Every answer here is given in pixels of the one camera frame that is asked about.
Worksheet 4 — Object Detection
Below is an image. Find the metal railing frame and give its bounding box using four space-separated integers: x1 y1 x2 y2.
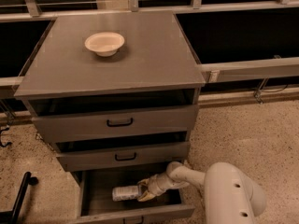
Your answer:
0 0 299 126

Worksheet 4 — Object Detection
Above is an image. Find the grey top drawer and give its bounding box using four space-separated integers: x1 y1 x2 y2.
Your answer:
33 105 198 143

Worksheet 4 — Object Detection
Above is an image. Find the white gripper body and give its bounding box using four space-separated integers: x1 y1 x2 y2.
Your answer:
148 175 166 197

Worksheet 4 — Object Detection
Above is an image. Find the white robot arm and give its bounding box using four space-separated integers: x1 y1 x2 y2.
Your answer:
137 161 266 224

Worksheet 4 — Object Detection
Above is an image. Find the grey drawer cabinet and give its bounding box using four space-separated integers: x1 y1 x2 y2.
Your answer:
15 12 204 172

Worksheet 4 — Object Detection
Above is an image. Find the labelled plastic bottle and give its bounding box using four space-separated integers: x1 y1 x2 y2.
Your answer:
112 185 141 202

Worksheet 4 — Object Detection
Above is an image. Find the grey bottom drawer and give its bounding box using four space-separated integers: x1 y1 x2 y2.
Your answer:
69 162 194 224

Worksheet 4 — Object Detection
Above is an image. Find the grey drawer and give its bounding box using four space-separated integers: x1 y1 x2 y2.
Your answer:
69 162 194 224
57 142 190 172
33 105 198 143

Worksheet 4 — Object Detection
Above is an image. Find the grey middle drawer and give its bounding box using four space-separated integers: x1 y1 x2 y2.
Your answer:
57 142 190 172

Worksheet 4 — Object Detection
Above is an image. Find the black metal stand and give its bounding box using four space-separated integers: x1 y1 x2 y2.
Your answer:
0 172 38 224

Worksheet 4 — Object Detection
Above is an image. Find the white paper bowl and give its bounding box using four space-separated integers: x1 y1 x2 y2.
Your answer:
84 32 125 57

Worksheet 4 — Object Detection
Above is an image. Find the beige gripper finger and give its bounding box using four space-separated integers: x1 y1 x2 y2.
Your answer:
137 178 150 190
137 190 155 203

